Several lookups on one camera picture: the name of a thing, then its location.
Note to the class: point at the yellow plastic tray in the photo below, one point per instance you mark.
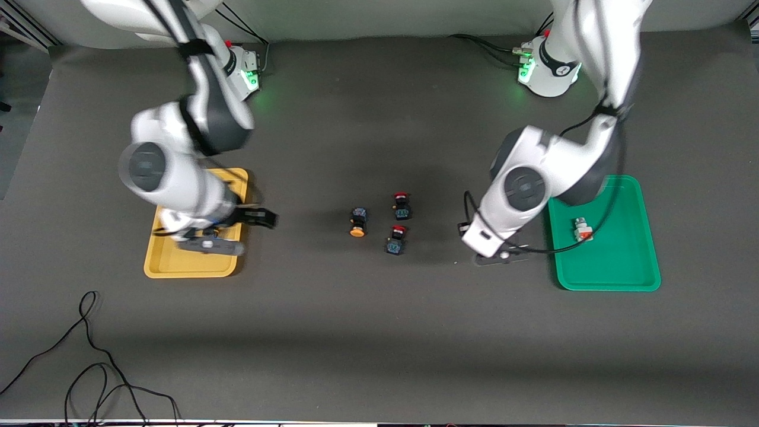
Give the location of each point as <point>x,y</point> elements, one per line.
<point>195,267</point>

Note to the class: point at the aluminium frame rail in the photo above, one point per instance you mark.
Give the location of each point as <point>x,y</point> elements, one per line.
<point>24,26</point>

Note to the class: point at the yellow push button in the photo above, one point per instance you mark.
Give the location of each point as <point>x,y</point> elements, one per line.
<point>358,218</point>

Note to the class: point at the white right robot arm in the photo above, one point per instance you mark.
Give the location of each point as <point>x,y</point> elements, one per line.
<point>160,172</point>

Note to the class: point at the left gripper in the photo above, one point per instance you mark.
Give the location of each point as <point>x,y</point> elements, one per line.
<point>459,230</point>

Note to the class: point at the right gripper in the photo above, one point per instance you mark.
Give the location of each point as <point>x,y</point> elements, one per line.
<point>248,216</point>

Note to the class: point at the white button with orange end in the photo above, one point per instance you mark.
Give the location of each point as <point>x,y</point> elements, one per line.
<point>583,230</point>

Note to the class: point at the red push button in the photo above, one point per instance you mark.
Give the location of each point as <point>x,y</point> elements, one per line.
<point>401,209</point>
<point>395,244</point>

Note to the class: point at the green plastic tray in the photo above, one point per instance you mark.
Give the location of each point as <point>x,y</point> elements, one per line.
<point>628,261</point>

